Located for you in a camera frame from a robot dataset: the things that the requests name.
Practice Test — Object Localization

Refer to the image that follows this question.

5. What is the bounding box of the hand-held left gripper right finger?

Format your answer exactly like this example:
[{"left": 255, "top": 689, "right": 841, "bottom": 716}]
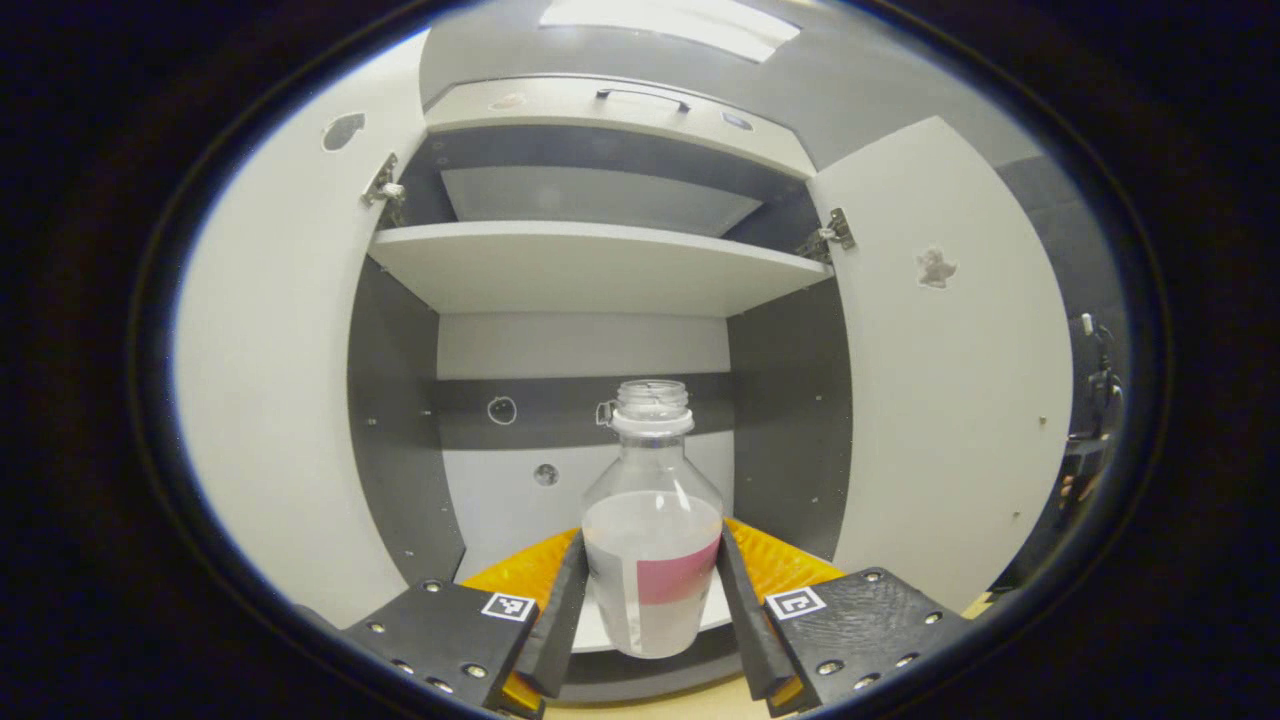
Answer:
[{"left": 715, "top": 517, "right": 971, "bottom": 716}]

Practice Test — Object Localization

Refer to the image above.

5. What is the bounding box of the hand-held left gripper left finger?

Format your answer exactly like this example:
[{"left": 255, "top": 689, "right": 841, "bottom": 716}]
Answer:
[{"left": 340, "top": 528, "right": 591, "bottom": 719}]

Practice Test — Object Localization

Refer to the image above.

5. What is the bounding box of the clear plastic bottle pink label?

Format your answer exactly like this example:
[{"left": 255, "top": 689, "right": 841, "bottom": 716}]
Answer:
[{"left": 582, "top": 380, "right": 725, "bottom": 659}]

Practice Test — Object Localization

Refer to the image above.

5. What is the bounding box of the grey cabinet door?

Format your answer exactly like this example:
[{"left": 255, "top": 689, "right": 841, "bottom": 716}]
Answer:
[
  {"left": 175, "top": 30, "right": 467, "bottom": 631},
  {"left": 805, "top": 115, "right": 1074, "bottom": 613}
]

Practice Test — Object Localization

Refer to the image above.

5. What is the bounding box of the grey and black cabinet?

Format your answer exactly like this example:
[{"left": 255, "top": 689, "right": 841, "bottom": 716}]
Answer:
[{"left": 347, "top": 75, "right": 857, "bottom": 703}]

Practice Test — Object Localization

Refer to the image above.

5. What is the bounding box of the metal door hinge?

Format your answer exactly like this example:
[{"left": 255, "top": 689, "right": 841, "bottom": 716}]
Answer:
[
  {"left": 797, "top": 208, "right": 857, "bottom": 264},
  {"left": 362, "top": 153, "right": 407, "bottom": 213}
]

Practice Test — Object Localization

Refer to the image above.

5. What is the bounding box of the grey cabinet shelf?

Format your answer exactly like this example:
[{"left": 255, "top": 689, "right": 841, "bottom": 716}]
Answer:
[{"left": 368, "top": 220, "right": 834, "bottom": 319}]

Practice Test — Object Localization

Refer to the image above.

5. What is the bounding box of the grey cabinet drawer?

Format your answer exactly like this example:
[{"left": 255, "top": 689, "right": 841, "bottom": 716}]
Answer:
[{"left": 425, "top": 75, "right": 817, "bottom": 180}]

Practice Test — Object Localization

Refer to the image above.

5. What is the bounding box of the large ceiling light panel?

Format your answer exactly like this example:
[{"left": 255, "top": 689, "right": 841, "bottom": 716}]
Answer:
[{"left": 540, "top": 0, "right": 802, "bottom": 63}]

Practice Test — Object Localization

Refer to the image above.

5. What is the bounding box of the black drawer handle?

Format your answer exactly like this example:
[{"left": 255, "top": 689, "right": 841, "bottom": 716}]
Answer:
[{"left": 597, "top": 88, "right": 692, "bottom": 112}]

